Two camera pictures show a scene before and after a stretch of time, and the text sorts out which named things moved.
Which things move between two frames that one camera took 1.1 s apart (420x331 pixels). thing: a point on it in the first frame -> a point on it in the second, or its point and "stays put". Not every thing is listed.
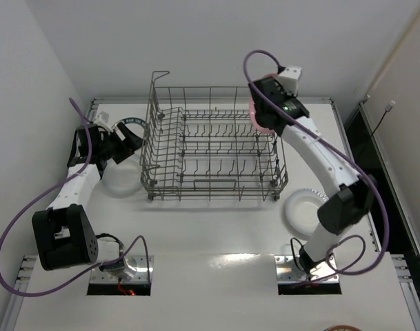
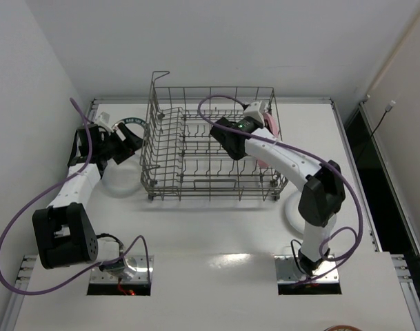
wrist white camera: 289,79 -> 254,110
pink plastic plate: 252,107 -> 272,125
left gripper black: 116,148 stays put
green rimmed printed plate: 136,126 stays put
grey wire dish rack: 204,144 stays put
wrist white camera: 102,119 stays put
